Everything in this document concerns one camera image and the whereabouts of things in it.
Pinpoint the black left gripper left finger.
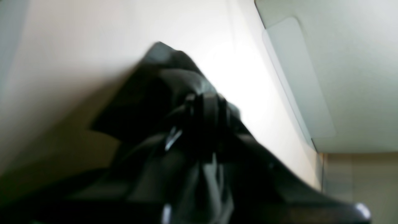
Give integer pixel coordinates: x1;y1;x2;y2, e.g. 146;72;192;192
62;93;206;224

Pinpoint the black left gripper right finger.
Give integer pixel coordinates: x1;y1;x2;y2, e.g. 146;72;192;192
204;93;372;224

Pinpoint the dark grey t-shirt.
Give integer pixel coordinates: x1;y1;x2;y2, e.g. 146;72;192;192
90;41;243;224

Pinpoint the grey cabinet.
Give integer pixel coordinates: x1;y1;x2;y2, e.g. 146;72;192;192
255;0;398;153

